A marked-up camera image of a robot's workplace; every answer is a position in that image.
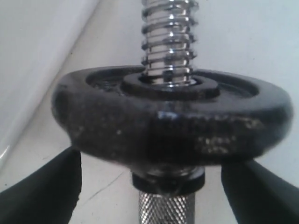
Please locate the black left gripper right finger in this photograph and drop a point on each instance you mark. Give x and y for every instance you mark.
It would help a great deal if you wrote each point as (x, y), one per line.
(258, 196)

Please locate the chrome dumbbell bar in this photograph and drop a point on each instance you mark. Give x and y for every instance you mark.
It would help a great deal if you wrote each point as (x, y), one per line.
(167, 195)

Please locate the black weight plate end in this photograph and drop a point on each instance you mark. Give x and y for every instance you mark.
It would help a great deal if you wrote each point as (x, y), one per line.
(115, 114)

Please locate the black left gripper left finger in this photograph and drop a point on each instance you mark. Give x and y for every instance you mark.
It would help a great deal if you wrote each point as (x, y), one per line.
(47, 196)

